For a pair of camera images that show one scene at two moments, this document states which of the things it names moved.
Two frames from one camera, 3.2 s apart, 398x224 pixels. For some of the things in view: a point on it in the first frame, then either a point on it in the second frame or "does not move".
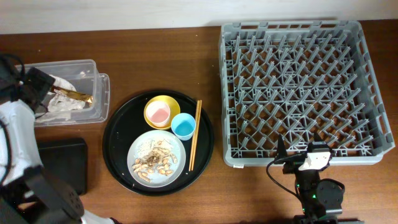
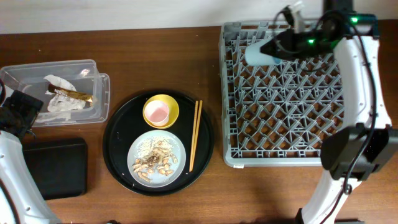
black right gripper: [294, 166] to [286, 43]
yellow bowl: [174, 108] does not move
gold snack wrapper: [73, 94] does not move
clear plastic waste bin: [83, 75] does not move
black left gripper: [41, 79] to [28, 104]
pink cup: [158, 112] does not move
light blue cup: [183, 126] to [254, 56]
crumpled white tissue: [59, 102] does not move
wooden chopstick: [193, 137] does not move
